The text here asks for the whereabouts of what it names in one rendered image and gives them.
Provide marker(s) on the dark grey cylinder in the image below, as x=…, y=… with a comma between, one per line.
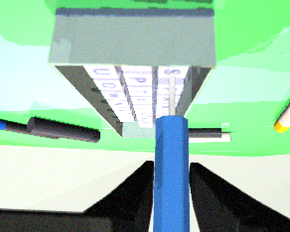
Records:
x=61, y=130

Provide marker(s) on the white marker with yellow cap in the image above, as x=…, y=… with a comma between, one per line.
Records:
x=282, y=124
x=226, y=137

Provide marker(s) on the blue stylus with cream tip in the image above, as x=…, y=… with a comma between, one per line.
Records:
x=171, y=176

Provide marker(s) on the black marker with blue cap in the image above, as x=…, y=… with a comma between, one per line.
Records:
x=205, y=133
x=19, y=128

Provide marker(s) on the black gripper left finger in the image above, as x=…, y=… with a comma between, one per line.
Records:
x=127, y=208

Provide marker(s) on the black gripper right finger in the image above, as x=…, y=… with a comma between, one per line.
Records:
x=222, y=207

